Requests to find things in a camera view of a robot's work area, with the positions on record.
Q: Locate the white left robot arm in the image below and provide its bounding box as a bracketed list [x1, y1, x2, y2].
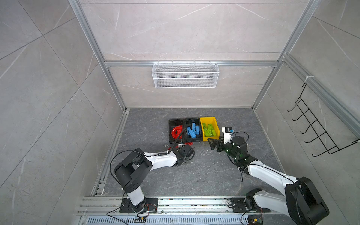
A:
[110, 145, 195, 209]

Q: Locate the yellow plastic bin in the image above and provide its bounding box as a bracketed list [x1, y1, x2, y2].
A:
[200, 117, 220, 142]

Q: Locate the black wire hook rack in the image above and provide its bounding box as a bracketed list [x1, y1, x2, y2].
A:
[286, 83, 360, 157]

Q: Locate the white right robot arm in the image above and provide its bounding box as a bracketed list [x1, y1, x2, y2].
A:
[208, 136, 330, 225]

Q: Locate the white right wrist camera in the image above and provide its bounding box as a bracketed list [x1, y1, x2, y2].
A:
[222, 127, 234, 144]

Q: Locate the black plastic bin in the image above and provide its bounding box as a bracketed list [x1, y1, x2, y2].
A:
[184, 118, 203, 142]
[168, 119, 184, 144]

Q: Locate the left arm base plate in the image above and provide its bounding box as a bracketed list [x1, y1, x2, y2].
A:
[119, 197, 158, 213]

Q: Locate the black plastic bin left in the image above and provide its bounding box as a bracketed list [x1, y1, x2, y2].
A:
[168, 119, 184, 144]

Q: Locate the white wire mesh basket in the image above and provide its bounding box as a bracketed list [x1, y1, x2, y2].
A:
[151, 62, 220, 89]

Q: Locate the blue long lego brick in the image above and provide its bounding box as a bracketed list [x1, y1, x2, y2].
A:
[189, 129, 197, 138]

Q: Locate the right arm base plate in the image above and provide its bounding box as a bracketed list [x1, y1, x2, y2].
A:
[227, 197, 271, 213]

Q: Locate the black plastic bin middle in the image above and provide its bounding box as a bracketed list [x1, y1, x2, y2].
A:
[184, 118, 203, 142]

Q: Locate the red arch lego piece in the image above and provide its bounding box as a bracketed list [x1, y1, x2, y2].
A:
[171, 125, 183, 139]

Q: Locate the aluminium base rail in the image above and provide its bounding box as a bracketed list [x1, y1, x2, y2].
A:
[76, 196, 293, 225]

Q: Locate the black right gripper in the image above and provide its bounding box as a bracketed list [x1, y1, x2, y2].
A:
[208, 135, 240, 161]

